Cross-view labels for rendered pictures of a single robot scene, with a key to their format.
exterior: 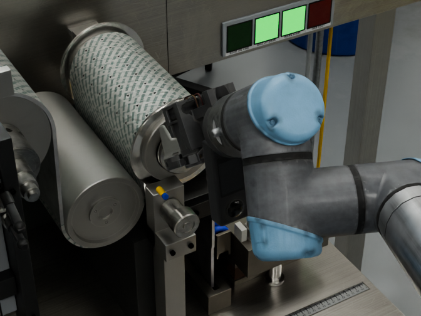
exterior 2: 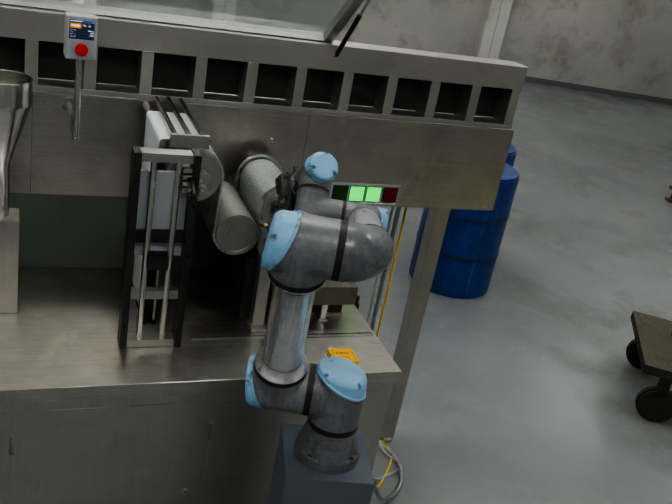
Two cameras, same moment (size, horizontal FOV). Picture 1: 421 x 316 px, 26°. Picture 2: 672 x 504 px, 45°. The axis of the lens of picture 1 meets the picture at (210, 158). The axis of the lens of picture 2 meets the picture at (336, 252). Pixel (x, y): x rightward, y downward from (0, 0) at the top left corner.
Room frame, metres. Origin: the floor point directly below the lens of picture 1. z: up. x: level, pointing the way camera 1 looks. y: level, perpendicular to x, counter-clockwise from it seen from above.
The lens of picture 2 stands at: (-1.01, -0.34, 2.07)
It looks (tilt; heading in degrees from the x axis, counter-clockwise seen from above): 24 degrees down; 6
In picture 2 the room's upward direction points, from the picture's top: 11 degrees clockwise
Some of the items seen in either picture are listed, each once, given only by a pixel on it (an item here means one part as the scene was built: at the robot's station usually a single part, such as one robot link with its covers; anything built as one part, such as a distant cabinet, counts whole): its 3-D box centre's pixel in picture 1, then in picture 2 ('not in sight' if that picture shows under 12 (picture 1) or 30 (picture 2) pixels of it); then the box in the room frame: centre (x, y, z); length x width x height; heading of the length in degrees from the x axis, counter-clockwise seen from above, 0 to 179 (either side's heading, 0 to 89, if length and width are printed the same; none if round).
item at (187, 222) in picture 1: (183, 222); not in sight; (0.96, 0.04, 1.18); 0.04 x 0.02 x 0.04; 120
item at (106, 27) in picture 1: (103, 64); (259, 177); (1.27, 0.17, 1.25); 0.15 x 0.01 x 0.15; 120
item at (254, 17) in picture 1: (279, 23); (364, 193); (1.52, -0.13, 1.19); 0.25 x 0.01 x 0.07; 120
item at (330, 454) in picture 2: not in sight; (330, 434); (0.52, -0.24, 0.95); 0.15 x 0.15 x 0.10
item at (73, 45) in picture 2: not in sight; (80, 37); (0.80, 0.54, 1.66); 0.07 x 0.07 x 0.10; 32
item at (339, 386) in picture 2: not in sight; (335, 392); (0.52, -0.24, 1.07); 0.13 x 0.12 x 0.14; 99
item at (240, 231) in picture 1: (241, 231); not in sight; (1.10, -0.05, 1.04); 0.02 x 0.01 x 0.02; 30
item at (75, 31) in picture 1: (89, 33); not in sight; (1.30, 0.20, 1.28); 0.06 x 0.05 x 0.02; 30
